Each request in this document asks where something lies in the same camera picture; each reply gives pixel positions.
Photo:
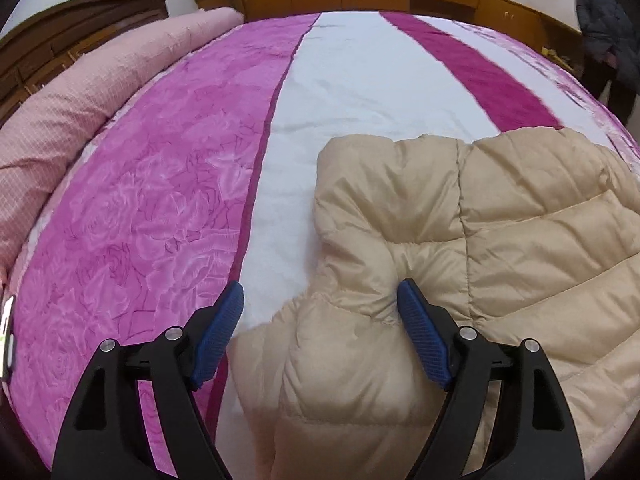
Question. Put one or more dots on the smartphone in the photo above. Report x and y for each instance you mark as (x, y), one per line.
(7, 340)

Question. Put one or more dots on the dark wooden headboard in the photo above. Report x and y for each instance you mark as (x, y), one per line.
(50, 40)

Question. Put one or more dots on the beige puffer jacket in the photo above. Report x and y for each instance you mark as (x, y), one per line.
(500, 260)

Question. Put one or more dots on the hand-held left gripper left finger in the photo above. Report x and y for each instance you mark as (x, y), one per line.
(215, 340)

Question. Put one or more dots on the pink checked rolled quilt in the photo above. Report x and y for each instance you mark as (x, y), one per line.
(75, 100)

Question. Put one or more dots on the small yellow object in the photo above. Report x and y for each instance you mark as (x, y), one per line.
(550, 53)

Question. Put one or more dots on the pink and white striped bedspread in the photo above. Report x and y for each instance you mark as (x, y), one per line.
(150, 210)

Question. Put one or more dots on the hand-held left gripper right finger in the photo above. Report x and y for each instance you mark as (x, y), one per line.
(425, 335)

